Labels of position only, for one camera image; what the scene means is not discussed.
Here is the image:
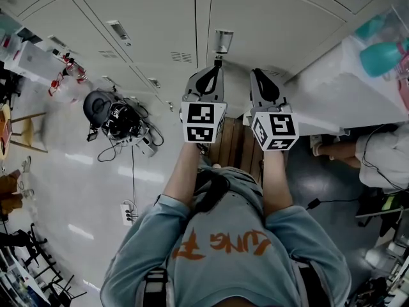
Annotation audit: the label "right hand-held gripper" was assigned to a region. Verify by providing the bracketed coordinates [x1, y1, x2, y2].
[249, 68, 300, 153]

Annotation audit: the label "white shelf unit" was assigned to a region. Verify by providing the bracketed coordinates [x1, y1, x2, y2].
[0, 248, 52, 307]

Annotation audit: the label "white locker cabinets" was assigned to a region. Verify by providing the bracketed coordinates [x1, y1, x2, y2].
[0, 0, 399, 128]

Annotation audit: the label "person's light blue shirt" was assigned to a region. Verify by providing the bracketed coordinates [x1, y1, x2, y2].
[100, 193, 353, 307]

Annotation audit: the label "black chair with green seat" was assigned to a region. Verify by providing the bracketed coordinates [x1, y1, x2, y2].
[355, 189, 409, 238]

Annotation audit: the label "white rectangular table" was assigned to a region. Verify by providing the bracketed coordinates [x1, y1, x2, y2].
[283, 7, 409, 138]

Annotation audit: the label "white power strip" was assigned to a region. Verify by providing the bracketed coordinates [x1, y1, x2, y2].
[120, 201, 134, 227]

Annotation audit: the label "large white cardboard box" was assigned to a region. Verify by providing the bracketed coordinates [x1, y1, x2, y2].
[3, 40, 62, 80]

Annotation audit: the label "person's right forearm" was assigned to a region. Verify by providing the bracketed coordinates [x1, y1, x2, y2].
[261, 150, 295, 227]

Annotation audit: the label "person's denim trousers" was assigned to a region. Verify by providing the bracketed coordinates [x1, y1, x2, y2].
[204, 166, 265, 206]

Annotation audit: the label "black office chair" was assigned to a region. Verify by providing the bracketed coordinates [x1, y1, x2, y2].
[0, 223, 88, 302]

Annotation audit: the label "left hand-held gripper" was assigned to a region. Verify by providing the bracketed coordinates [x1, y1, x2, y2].
[179, 64, 228, 145]

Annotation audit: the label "pink item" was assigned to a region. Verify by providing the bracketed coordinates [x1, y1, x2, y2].
[395, 61, 409, 110]

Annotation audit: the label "teal plastic bottle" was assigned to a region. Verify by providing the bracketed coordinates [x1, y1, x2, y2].
[359, 38, 409, 79]

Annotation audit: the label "black round device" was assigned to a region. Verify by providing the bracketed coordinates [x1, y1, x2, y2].
[82, 89, 113, 125]

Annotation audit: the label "round wooden stool table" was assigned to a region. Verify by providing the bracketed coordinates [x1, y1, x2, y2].
[0, 103, 49, 160]

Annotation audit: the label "black equipment with tangled cables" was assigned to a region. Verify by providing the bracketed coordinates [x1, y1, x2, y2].
[86, 96, 166, 163]

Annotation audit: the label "black floor cable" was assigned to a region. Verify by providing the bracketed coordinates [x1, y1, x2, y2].
[130, 145, 137, 204]

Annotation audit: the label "black power adapter with cable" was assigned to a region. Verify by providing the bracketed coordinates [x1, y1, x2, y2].
[305, 198, 365, 211]

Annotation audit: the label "person's left forearm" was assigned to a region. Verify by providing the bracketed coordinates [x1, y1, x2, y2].
[162, 141, 209, 210]

